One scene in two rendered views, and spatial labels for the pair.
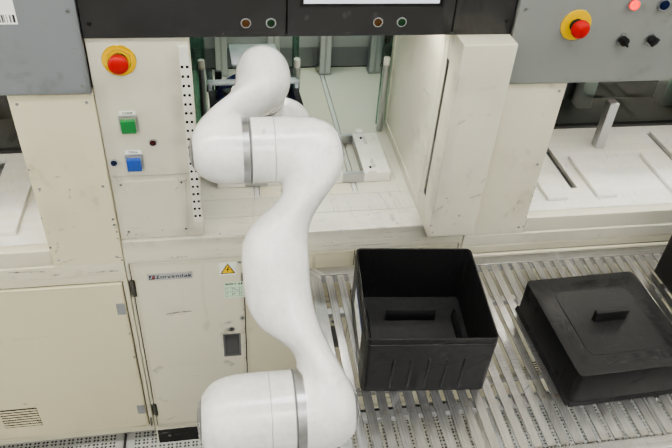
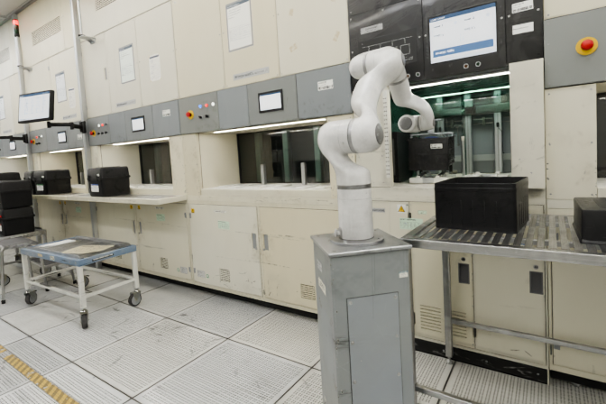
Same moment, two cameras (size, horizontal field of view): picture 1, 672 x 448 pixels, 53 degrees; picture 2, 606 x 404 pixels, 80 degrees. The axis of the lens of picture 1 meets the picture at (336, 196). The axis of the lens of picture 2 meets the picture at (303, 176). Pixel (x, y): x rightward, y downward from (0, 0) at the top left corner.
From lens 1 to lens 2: 1.24 m
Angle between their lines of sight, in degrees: 54
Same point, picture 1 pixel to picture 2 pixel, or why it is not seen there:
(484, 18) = (524, 54)
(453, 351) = (486, 194)
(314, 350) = (364, 105)
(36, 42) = (337, 94)
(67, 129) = not seen: hidden behind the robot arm
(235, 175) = (360, 67)
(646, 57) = not seen: outside the picture
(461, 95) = (514, 91)
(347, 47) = not seen: hidden behind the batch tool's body
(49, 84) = (339, 110)
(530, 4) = (550, 41)
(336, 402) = (366, 118)
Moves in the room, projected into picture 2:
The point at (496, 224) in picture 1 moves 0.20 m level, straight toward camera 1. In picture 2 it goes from (571, 190) to (542, 196)
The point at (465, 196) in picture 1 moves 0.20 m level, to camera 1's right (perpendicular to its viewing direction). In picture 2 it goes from (532, 158) to (594, 156)
